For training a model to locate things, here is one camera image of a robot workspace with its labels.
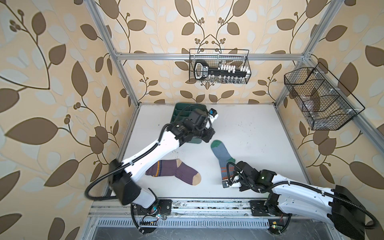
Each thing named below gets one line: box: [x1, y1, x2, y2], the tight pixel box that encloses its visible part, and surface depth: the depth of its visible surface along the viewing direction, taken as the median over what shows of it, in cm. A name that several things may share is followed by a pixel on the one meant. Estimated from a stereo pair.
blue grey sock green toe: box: [211, 140, 236, 180], surface depth 96 cm
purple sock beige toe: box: [145, 159, 202, 186], surface depth 88 cm
